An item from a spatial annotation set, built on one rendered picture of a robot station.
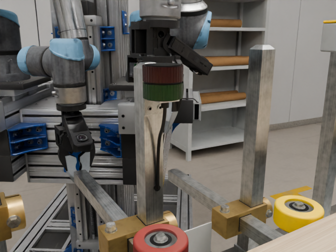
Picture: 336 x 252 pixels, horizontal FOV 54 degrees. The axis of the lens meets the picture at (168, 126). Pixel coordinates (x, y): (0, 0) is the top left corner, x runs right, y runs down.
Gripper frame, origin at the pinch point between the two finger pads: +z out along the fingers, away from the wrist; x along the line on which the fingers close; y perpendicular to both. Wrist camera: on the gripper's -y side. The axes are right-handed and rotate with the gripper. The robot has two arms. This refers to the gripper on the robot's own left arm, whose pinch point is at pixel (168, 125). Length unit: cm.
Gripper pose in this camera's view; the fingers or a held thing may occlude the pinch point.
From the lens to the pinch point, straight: 66.2
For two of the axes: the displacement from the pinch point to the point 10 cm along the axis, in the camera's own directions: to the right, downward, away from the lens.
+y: -8.6, 1.1, -5.0
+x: 5.1, 2.2, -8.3
